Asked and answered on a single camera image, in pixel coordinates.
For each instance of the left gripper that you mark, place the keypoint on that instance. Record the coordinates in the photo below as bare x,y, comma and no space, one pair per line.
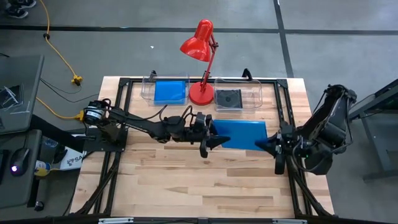
199,137

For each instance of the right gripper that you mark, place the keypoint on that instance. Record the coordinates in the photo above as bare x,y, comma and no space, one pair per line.
284,149

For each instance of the blue printed disc case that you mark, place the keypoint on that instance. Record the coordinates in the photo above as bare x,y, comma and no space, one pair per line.
242,133
169,92

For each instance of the grey patterned CD jewel case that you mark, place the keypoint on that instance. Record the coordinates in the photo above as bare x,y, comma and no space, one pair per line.
229,99

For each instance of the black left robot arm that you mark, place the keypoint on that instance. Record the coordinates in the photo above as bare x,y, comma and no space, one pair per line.
140,124

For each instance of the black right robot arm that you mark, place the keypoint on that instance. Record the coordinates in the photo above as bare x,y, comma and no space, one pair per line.
329,130

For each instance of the spare clear jewel case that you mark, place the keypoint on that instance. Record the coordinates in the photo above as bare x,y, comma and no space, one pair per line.
11,96

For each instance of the clear plastic bin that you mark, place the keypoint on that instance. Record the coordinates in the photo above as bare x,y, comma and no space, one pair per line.
253,93
147,90

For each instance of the red desk lamp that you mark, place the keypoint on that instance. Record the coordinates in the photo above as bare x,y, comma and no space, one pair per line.
199,46

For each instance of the grey metal desk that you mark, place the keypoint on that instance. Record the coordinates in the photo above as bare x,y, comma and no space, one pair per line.
374,140

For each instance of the white printed box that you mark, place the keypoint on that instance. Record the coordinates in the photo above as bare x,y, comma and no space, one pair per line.
73,161

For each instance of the yellow-capped bottle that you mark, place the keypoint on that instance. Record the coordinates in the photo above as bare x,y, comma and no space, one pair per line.
42,168

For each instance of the black caster wheel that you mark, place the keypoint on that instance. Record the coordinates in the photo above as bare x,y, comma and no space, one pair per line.
39,206

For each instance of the black computer mouse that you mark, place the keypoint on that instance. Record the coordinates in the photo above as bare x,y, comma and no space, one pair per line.
20,158

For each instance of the black keyboard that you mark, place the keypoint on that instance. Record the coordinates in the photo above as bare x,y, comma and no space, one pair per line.
3,168

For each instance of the person's shoe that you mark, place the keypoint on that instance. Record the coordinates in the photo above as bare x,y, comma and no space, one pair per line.
17,13
25,3

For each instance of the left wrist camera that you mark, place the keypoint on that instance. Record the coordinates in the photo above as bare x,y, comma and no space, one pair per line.
200,119

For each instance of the silver metal bracket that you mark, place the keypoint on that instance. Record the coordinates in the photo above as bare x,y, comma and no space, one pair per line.
289,221
115,221

